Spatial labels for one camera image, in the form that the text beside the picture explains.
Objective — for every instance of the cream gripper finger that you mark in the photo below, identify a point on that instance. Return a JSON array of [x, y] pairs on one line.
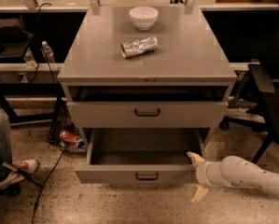
[[199, 194], [195, 158]]

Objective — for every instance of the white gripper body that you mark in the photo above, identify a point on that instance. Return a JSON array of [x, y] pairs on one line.
[[202, 174]]

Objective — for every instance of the grey drawer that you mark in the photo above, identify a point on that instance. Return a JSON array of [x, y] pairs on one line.
[[146, 114], [140, 156]]

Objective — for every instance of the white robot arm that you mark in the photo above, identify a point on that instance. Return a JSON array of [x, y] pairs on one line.
[[231, 172]]

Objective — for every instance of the grey drawer cabinet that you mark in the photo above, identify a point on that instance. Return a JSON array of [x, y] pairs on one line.
[[187, 66]]

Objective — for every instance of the grey top drawer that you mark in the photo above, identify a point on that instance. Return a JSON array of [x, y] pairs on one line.
[[146, 114]]

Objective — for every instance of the black office chair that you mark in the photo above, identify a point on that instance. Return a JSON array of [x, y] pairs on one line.
[[265, 77]]

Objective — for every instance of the crushed silver can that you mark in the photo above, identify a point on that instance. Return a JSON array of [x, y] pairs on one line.
[[138, 47]]

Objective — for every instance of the orange snack bag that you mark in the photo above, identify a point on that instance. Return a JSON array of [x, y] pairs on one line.
[[71, 138]]

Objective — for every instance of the white bowl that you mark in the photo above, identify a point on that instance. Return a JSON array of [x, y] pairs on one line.
[[143, 18]]

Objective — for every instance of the white red sneaker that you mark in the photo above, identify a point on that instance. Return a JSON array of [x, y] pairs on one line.
[[29, 166]]

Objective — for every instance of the black stick tool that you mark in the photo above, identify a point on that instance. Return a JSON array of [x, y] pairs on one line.
[[22, 173]]

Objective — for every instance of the clear water bottle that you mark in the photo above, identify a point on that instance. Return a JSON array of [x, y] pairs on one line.
[[48, 52]]

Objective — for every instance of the black table stand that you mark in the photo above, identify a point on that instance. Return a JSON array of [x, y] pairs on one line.
[[28, 90]]

